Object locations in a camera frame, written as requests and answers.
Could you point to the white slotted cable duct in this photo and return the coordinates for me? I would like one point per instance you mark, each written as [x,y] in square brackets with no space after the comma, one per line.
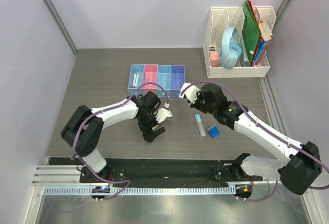
[93,190]

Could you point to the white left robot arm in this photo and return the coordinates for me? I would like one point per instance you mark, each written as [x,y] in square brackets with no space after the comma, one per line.
[82,131]

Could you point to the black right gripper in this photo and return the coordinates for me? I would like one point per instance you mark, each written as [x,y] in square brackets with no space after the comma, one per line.
[195,105]

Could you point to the white mesh file organizer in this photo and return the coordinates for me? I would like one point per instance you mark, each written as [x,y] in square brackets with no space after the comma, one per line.
[246,20]

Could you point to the light blue headphones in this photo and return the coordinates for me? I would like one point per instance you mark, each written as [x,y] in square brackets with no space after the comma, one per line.
[230,49]

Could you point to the blue capped highlighter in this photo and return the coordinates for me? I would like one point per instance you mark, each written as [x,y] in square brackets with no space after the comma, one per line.
[200,125]

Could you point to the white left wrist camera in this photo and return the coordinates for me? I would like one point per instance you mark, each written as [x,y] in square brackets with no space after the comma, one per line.
[162,114]

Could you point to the aluminium rail frame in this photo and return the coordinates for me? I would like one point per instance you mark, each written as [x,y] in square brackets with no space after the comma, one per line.
[294,164]

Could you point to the green folder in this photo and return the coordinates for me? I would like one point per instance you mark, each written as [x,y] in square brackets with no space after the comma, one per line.
[249,34]

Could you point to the blue pencil sharpener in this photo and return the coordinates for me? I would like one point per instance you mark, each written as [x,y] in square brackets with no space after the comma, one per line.
[213,131]

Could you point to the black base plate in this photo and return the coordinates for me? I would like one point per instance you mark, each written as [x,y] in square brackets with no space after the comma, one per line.
[173,173]

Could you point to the white pink-tipped pen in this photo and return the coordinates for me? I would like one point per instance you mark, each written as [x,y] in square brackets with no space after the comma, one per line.
[133,82]

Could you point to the red folder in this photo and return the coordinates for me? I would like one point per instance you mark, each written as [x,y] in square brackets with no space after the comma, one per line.
[255,31]

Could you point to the pink cube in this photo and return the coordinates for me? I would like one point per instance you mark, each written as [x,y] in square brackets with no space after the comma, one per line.
[214,59]

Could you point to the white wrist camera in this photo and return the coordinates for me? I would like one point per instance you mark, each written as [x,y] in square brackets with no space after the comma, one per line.
[189,92]
[162,114]

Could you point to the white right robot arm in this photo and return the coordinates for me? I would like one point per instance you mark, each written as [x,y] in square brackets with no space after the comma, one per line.
[296,165]

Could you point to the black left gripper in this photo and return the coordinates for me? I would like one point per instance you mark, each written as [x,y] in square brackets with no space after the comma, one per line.
[148,135]

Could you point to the blue pink drawer organizer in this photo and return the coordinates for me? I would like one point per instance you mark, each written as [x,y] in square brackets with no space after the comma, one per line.
[170,79]

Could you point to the white brown-capped pen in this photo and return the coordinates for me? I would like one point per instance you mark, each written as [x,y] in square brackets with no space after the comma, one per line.
[136,79]

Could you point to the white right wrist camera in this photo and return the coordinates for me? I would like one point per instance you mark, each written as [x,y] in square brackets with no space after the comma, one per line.
[189,92]

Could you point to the books in organizer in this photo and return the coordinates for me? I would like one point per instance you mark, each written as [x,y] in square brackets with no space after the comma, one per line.
[266,36]

